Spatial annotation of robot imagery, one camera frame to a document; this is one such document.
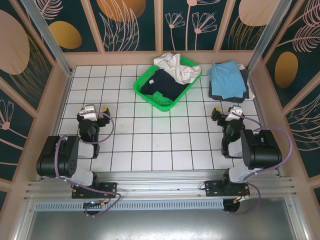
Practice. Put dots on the aluminium mounting rail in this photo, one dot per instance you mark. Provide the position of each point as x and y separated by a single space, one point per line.
160 180

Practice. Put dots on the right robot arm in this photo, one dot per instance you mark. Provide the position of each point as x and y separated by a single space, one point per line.
242 172

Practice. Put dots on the navy t-shirt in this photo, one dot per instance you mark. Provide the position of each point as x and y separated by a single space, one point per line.
162 85

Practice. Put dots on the white printed t-shirt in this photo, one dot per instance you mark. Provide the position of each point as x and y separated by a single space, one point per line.
175 67

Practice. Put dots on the light blue t-shirt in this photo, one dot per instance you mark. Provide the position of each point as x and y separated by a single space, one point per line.
225 80

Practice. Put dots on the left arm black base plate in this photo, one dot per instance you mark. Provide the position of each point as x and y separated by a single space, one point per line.
110 188

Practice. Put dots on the dark grey t-shirt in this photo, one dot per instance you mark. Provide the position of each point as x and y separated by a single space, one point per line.
235 99

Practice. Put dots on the green plastic basket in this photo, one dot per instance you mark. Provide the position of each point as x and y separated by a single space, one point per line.
165 106

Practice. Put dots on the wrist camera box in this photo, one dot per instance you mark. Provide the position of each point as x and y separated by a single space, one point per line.
235 110
88 112

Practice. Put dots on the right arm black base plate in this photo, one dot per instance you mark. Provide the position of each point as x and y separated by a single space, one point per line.
212 187

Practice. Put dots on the aluminium frame post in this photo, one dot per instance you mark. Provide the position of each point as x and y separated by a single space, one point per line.
265 32
50 37

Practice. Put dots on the grey metal plate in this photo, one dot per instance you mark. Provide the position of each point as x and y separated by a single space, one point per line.
160 225

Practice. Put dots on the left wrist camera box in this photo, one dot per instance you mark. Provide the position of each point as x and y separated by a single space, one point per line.
88 112

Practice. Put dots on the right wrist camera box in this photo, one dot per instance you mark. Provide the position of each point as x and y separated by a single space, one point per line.
235 110

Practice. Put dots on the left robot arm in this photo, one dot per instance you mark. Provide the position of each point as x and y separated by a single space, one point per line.
82 175

